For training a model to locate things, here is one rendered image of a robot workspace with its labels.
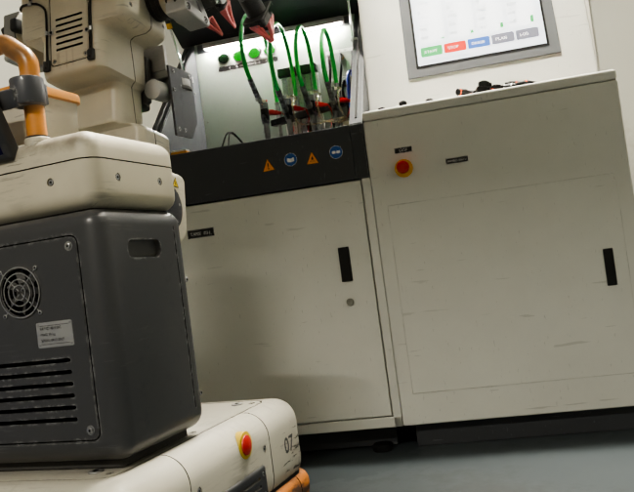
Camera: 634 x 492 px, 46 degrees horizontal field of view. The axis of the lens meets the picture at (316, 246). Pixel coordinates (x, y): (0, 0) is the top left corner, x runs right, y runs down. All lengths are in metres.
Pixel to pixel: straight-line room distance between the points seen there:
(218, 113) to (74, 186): 1.70
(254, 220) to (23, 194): 1.06
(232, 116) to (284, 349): 1.02
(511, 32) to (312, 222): 0.88
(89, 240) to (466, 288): 1.22
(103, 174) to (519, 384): 1.35
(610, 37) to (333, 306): 3.14
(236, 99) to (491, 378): 1.41
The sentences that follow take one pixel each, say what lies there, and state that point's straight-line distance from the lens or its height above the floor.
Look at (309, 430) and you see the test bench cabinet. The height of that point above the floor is 0.08.
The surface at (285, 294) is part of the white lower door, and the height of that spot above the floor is 0.49.
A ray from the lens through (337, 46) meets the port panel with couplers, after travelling 2.79.
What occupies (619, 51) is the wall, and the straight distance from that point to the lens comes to 4.85.
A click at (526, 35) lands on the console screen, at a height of 1.18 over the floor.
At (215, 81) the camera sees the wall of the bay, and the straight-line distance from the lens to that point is 2.88.
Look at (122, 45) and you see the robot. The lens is 1.69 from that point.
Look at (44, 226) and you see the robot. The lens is 1.24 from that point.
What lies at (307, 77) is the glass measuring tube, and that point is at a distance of 2.77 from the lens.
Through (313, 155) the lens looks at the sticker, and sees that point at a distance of 2.17.
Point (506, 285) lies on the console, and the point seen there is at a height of 0.43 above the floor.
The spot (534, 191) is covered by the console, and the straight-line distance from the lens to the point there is 2.12.
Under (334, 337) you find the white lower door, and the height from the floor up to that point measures 0.34.
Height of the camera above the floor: 0.55
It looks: 2 degrees up
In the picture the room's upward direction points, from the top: 8 degrees counter-clockwise
